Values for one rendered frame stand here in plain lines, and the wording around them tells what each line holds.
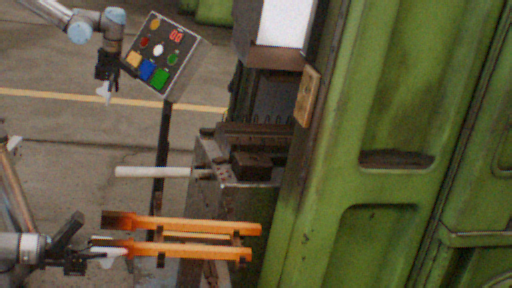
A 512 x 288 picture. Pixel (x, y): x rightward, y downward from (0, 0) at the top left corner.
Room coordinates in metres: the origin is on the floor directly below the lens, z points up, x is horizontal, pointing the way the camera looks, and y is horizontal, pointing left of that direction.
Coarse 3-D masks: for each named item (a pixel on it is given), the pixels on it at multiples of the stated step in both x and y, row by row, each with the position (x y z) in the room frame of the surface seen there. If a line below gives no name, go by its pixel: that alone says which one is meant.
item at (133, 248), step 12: (96, 240) 1.31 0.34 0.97; (108, 240) 1.32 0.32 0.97; (120, 240) 1.33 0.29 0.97; (132, 240) 1.33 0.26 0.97; (132, 252) 1.30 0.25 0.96; (144, 252) 1.32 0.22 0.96; (156, 252) 1.33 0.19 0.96; (168, 252) 1.34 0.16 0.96; (180, 252) 1.34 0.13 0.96; (192, 252) 1.35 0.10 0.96; (204, 252) 1.36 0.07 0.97; (216, 252) 1.37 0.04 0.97; (228, 252) 1.38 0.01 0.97; (240, 252) 1.39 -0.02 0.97
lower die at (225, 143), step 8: (216, 128) 2.14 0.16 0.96; (224, 128) 2.07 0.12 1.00; (232, 128) 2.10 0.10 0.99; (240, 128) 2.11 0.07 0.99; (248, 128) 2.13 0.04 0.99; (256, 128) 2.14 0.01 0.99; (264, 128) 2.16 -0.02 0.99; (272, 128) 2.17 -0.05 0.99; (280, 128) 2.19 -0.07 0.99; (288, 128) 2.20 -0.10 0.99; (216, 136) 2.12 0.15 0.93; (224, 136) 2.04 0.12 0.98; (232, 136) 2.02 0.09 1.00; (240, 136) 2.03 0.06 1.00; (248, 136) 2.04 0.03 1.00; (256, 136) 2.05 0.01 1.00; (264, 136) 2.07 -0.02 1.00; (272, 136) 2.08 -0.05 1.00; (280, 136) 2.09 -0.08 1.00; (288, 136) 2.11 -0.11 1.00; (224, 144) 2.03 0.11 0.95; (232, 144) 1.97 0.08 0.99; (248, 144) 1.99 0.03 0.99; (256, 144) 2.00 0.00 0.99; (272, 144) 2.03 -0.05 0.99; (280, 144) 2.04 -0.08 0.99; (224, 152) 2.02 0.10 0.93; (232, 152) 1.97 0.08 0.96; (280, 152) 2.04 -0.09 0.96; (232, 160) 1.97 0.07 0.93
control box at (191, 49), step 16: (160, 16) 2.60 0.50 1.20; (144, 32) 2.59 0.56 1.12; (160, 32) 2.54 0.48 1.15; (176, 32) 2.49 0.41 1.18; (192, 32) 2.46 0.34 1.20; (144, 48) 2.53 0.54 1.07; (176, 48) 2.44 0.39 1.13; (192, 48) 2.40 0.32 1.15; (208, 48) 2.46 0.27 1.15; (160, 64) 2.43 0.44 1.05; (176, 64) 2.39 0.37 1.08; (192, 64) 2.40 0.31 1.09; (144, 80) 2.42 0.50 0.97; (176, 80) 2.35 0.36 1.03; (176, 96) 2.36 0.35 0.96
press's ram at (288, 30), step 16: (240, 0) 2.12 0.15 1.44; (256, 0) 1.98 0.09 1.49; (272, 0) 1.93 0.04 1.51; (288, 0) 1.95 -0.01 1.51; (304, 0) 1.97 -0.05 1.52; (240, 16) 2.10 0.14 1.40; (256, 16) 1.96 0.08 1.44; (272, 16) 1.93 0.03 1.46; (288, 16) 1.95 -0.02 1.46; (304, 16) 1.97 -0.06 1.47; (256, 32) 1.93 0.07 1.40; (272, 32) 1.94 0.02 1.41; (288, 32) 1.96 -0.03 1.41; (304, 32) 1.98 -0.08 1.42
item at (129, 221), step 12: (108, 216) 1.41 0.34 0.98; (120, 216) 1.42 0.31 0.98; (132, 216) 1.44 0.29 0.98; (144, 216) 1.46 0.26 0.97; (108, 228) 1.41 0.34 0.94; (120, 228) 1.42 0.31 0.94; (132, 228) 1.42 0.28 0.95; (144, 228) 1.44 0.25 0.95; (168, 228) 1.45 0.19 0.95; (180, 228) 1.46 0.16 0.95; (192, 228) 1.47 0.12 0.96; (204, 228) 1.48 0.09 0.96; (216, 228) 1.49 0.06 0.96; (228, 228) 1.50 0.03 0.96; (240, 228) 1.51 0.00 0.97; (252, 228) 1.51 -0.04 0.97
